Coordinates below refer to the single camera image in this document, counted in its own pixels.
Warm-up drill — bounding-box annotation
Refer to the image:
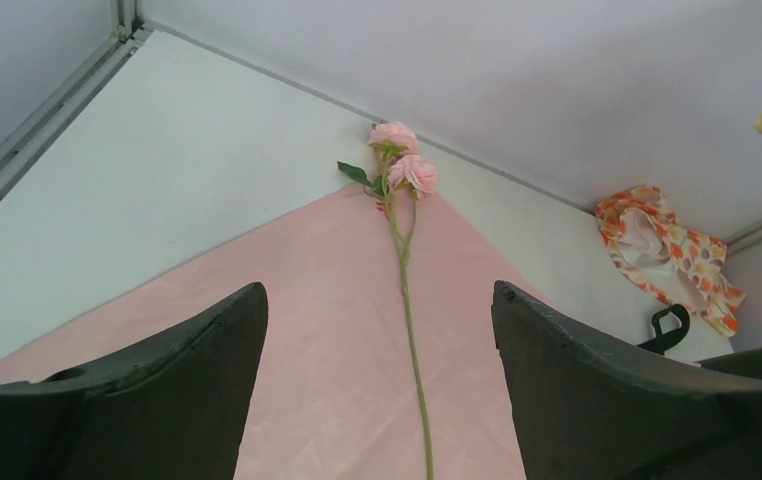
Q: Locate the aluminium corner frame profile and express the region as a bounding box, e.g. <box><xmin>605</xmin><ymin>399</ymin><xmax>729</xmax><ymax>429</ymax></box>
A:
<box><xmin>0</xmin><ymin>1</ymin><xmax>142</xmax><ymax>201</ymax></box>

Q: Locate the black ribbon with gold text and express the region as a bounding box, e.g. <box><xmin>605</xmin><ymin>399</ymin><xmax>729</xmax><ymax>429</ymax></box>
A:
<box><xmin>637</xmin><ymin>303</ymin><xmax>692</xmax><ymax>356</ymax></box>

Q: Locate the orange floral fabric bag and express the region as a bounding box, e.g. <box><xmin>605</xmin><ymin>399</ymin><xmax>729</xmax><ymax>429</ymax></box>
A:
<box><xmin>595</xmin><ymin>186</ymin><xmax>745</xmax><ymax>338</ymax></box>

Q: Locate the dark cylindrical vase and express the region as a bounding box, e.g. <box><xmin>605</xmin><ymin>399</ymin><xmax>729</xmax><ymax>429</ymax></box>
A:
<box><xmin>698</xmin><ymin>347</ymin><xmax>762</xmax><ymax>380</ymax></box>

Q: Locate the pink artificial rose stem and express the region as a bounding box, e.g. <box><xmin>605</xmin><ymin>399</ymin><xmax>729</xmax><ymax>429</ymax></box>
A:
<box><xmin>337</xmin><ymin>121</ymin><xmax>439</xmax><ymax>479</ymax></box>

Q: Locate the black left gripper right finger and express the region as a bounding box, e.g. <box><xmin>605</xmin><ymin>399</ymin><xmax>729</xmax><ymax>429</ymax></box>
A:
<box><xmin>491</xmin><ymin>281</ymin><xmax>762</xmax><ymax>479</ymax></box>

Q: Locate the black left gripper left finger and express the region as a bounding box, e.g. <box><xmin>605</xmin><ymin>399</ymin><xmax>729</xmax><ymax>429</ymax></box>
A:
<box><xmin>0</xmin><ymin>282</ymin><xmax>268</xmax><ymax>479</ymax></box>

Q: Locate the pink wrapping paper sheet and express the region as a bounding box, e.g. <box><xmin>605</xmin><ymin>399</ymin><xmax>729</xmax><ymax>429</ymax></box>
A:
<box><xmin>0</xmin><ymin>187</ymin><xmax>525</xmax><ymax>479</ymax></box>

